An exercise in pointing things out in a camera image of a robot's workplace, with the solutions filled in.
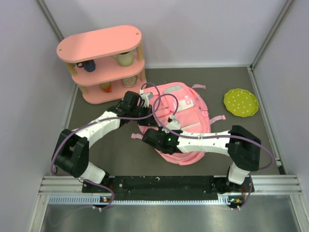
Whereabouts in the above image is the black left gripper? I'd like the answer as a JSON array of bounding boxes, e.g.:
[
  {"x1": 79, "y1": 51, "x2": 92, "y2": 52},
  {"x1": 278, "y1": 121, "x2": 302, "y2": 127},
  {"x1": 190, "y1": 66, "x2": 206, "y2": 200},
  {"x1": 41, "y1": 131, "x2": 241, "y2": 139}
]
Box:
[{"x1": 130, "y1": 104, "x2": 158, "y2": 127}]

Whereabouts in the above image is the pink student backpack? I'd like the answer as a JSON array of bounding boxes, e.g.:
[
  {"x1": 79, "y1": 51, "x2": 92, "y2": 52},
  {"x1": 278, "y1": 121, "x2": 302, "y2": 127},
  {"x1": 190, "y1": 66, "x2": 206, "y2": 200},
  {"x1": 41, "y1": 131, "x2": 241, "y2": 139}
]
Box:
[{"x1": 131, "y1": 82, "x2": 227, "y2": 166}]

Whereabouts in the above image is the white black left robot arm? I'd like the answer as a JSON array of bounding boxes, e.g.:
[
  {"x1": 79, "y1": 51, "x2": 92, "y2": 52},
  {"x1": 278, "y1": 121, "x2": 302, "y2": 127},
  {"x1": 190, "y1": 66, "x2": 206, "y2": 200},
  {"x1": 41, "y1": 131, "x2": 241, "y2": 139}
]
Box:
[{"x1": 51, "y1": 91, "x2": 156, "y2": 192}]

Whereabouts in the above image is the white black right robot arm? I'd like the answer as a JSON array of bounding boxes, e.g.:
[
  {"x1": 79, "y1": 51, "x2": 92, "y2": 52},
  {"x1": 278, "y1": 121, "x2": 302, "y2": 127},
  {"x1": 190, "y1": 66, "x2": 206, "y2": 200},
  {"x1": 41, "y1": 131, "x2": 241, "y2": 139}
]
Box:
[{"x1": 142, "y1": 125, "x2": 261, "y2": 191}]

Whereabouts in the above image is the patterned ceramic bowl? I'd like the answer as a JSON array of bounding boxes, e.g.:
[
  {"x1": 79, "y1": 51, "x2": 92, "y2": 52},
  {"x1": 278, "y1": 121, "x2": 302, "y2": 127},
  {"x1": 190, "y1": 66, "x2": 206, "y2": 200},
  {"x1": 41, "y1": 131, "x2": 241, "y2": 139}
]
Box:
[{"x1": 121, "y1": 75, "x2": 138, "y2": 87}]

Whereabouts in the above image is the orange cup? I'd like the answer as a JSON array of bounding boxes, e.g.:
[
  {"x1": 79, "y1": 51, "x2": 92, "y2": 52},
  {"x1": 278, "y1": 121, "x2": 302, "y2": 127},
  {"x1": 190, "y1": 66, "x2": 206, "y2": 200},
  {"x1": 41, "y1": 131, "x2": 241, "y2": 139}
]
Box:
[{"x1": 99, "y1": 82, "x2": 112, "y2": 93}]

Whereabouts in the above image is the pale green mug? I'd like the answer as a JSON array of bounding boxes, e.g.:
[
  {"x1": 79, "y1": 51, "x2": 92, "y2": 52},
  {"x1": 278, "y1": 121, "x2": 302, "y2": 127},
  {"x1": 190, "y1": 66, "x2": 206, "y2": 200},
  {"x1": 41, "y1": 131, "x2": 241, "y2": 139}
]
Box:
[{"x1": 111, "y1": 51, "x2": 134, "y2": 67}]

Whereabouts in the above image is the pink three-tier wooden shelf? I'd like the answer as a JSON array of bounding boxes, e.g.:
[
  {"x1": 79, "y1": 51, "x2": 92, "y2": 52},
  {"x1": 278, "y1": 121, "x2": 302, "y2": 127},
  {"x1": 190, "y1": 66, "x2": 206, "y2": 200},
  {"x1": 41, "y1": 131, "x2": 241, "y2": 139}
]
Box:
[{"x1": 56, "y1": 25, "x2": 146, "y2": 104}]

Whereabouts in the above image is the dark blue mug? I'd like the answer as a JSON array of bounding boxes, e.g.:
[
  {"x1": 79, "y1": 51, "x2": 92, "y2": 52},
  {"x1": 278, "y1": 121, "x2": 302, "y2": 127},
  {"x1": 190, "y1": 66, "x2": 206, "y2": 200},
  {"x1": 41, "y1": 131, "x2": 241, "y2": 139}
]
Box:
[{"x1": 76, "y1": 59, "x2": 96, "y2": 72}]

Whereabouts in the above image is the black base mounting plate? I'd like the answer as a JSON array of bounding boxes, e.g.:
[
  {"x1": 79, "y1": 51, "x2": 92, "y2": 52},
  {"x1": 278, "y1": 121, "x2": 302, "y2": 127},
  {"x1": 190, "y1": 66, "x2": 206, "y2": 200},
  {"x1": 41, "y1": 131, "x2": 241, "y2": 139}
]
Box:
[{"x1": 82, "y1": 175, "x2": 254, "y2": 200}]

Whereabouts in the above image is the green polka dot plate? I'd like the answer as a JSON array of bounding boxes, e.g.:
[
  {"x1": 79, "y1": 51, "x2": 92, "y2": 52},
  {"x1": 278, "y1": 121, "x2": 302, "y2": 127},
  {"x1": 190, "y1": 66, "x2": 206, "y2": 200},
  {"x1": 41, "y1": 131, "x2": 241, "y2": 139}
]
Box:
[{"x1": 224, "y1": 88, "x2": 259, "y2": 118}]

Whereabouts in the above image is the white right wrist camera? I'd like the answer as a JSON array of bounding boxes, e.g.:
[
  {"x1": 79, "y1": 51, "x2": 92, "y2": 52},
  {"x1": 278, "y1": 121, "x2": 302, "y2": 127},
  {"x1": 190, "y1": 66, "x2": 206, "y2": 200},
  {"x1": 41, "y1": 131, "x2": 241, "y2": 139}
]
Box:
[{"x1": 166, "y1": 115, "x2": 181, "y2": 130}]

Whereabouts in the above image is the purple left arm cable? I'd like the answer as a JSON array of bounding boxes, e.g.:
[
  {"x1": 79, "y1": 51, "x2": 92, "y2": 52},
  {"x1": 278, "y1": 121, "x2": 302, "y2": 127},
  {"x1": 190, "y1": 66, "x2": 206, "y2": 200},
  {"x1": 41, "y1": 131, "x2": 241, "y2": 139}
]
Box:
[{"x1": 49, "y1": 82, "x2": 165, "y2": 194}]

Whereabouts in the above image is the grey slotted cable duct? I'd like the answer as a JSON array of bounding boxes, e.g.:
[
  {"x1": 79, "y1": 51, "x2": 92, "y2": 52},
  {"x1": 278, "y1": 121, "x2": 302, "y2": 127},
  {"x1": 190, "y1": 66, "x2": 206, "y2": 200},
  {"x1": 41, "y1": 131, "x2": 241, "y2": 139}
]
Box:
[{"x1": 48, "y1": 193, "x2": 242, "y2": 205}]

